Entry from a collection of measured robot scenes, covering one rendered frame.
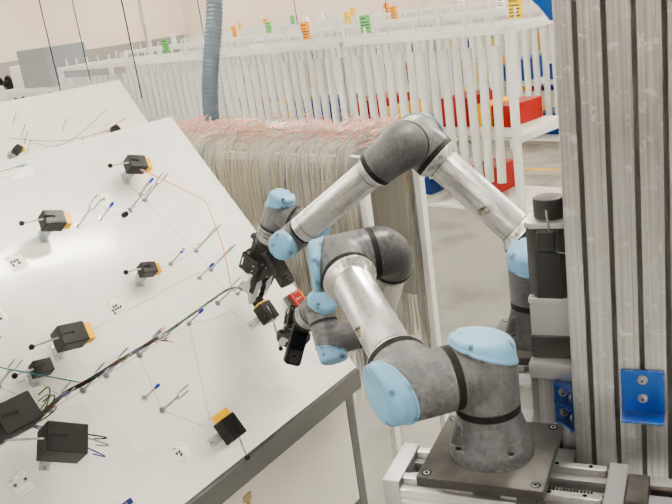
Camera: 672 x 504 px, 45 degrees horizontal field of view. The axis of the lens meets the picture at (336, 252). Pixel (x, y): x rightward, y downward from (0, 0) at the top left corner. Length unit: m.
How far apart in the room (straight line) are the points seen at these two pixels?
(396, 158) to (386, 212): 1.46
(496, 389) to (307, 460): 1.18
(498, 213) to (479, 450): 0.71
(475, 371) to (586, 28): 0.59
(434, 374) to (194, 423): 0.95
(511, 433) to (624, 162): 0.50
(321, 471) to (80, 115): 3.69
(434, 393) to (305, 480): 1.20
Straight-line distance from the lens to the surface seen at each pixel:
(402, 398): 1.37
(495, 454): 1.48
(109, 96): 5.92
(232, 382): 2.30
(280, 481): 2.43
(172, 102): 6.97
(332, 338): 2.06
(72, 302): 2.20
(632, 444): 1.65
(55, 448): 1.85
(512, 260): 1.88
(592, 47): 1.42
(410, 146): 1.91
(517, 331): 1.92
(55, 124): 5.62
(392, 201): 3.31
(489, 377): 1.42
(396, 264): 1.74
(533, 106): 5.20
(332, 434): 2.60
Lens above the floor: 1.98
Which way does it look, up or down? 17 degrees down
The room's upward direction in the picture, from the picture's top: 8 degrees counter-clockwise
